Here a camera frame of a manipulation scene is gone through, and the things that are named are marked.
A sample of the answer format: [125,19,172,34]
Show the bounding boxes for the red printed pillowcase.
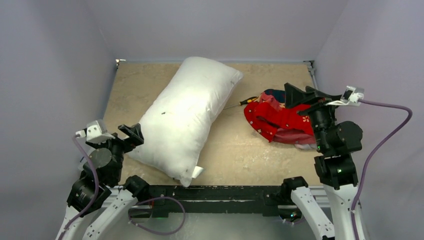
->
[243,89,318,150]

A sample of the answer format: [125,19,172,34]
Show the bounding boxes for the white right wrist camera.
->
[326,85,365,107]

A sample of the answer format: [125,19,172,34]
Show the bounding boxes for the white pillow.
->
[128,56,244,187]

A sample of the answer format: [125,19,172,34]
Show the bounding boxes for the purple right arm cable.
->
[283,99,414,240]

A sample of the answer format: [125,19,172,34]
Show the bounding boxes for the aluminium front frame rail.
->
[58,184,370,240]

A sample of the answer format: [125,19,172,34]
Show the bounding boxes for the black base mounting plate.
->
[149,185,303,221]

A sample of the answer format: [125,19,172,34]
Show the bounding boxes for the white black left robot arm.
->
[56,119,150,240]

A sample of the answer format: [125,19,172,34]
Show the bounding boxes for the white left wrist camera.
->
[75,119,116,144]

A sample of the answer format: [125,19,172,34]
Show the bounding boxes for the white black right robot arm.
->
[280,83,367,240]

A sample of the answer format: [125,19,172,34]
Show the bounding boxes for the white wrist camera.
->
[326,85,365,107]
[75,119,116,144]

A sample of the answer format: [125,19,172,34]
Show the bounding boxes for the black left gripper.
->
[86,122,143,183]

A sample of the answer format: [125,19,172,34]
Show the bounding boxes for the yellow black screwdriver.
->
[223,96,258,110]

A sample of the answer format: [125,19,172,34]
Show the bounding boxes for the metal corner bracket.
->
[116,59,127,69]

